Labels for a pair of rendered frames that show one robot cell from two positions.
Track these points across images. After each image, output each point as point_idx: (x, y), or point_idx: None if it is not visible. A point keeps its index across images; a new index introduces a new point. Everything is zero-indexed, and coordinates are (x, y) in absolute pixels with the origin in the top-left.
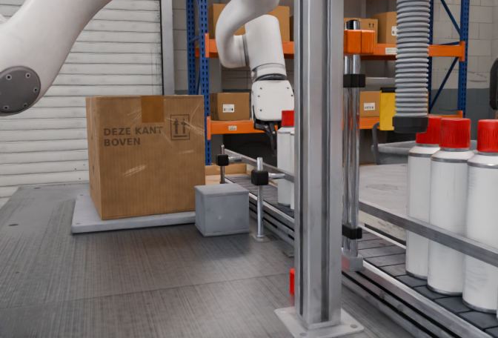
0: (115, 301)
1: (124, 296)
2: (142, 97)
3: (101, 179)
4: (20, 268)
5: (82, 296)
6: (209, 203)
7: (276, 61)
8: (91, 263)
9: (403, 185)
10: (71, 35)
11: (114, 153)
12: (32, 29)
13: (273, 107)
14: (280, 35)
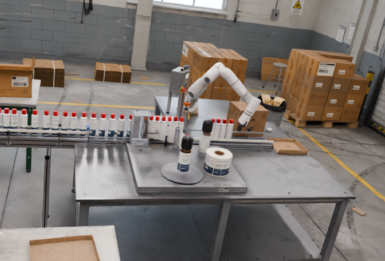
0: (185, 127)
1: (187, 127)
2: (234, 105)
3: (226, 118)
4: (200, 122)
5: (187, 125)
6: None
7: (246, 109)
8: (201, 126)
9: (286, 175)
10: (199, 89)
11: (228, 114)
12: (192, 87)
13: (240, 119)
14: (254, 103)
